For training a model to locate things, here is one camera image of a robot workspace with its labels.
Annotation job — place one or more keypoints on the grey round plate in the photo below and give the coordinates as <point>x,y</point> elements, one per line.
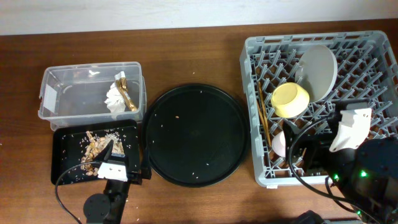
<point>317,72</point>

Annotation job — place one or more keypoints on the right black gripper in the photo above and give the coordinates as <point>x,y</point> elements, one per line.
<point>317,145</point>

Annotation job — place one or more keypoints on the white napkin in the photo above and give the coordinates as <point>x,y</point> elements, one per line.
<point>115,101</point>

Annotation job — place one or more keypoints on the grey dishwasher rack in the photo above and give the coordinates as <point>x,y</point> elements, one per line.
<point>367,69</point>

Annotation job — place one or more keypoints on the peanut shells food scraps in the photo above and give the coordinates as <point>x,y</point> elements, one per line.
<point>96,149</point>

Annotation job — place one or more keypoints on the yellow bowl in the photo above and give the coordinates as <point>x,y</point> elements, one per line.
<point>289,100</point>

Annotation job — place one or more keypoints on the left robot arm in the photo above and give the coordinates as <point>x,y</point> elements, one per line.
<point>108,206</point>

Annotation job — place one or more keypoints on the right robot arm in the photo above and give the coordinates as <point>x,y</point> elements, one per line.
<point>365,174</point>

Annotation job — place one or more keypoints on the gold foil wrapper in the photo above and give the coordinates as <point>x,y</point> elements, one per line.
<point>126,93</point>

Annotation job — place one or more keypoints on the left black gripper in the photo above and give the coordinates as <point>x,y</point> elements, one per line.
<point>137,178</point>

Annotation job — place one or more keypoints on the pink plastic cup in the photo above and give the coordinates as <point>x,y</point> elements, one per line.
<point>279,144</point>

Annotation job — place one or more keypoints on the round black serving tray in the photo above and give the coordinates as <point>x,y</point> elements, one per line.
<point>195,135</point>

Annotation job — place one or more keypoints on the black rectangular tray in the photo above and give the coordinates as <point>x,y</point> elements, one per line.
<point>126,127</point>

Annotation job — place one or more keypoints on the clear plastic storage bin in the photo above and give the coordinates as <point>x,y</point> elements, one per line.
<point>74,95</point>

